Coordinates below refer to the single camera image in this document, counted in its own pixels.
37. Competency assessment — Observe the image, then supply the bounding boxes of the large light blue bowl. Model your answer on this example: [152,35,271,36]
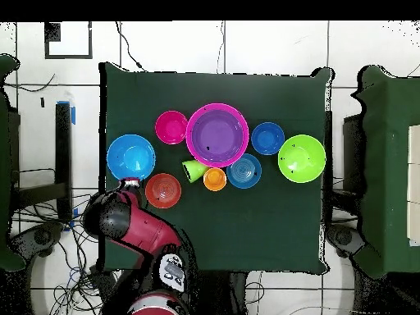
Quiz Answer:
[106,134,157,181]

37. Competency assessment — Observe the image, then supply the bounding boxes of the orange bowl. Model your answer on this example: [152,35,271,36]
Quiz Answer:
[144,172,182,210]

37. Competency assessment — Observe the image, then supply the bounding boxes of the large pink bowl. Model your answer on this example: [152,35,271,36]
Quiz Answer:
[185,103,250,169]

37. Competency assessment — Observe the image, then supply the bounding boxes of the purple bowl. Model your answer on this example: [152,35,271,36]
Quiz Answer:
[190,108,245,162]

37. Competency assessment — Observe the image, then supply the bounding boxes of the green cup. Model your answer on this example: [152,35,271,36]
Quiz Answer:
[181,159,210,184]

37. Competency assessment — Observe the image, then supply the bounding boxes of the small crimson bowl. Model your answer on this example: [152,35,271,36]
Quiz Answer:
[154,110,189,146]

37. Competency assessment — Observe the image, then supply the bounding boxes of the black stand with blue tape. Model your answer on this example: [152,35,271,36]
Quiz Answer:
[9,100,77,232]

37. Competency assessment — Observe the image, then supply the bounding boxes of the orange cup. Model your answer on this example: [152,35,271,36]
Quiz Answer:
[203,167,228,192]

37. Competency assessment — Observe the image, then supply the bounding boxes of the black power adapter box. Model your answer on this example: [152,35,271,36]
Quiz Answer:
[89,264,114,293]

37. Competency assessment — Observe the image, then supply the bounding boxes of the translucent blue ribbed bowl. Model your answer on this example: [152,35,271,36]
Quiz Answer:
[226,153,263,189]

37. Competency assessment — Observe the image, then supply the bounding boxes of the dark green table cloth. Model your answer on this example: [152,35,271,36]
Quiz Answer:
[99,62,332,275]

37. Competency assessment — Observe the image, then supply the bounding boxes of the green cloth covered table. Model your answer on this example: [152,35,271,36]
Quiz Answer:
[0,53,26,272]
[350,64,420,278]

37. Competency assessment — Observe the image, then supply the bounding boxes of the small dark blue bowl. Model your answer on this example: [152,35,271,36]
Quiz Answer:
[250,121,285,156]

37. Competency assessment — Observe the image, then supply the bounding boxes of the large green bowl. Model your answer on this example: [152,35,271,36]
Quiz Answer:
[277,134,327,184]

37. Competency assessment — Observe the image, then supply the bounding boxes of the white boxes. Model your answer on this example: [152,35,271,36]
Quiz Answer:
[406,124,420,247]

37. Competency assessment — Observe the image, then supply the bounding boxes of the tangle of black cables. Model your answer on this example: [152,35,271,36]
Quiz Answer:
[12,193,111,315]

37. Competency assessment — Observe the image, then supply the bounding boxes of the black floor cable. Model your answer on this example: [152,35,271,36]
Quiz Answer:
[114,21,147,71]

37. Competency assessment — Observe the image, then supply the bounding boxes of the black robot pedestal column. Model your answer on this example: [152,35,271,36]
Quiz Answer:
[194,270,250,315]

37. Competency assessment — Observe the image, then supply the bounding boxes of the black square floor frame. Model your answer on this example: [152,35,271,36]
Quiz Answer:
[44,21,94,61]

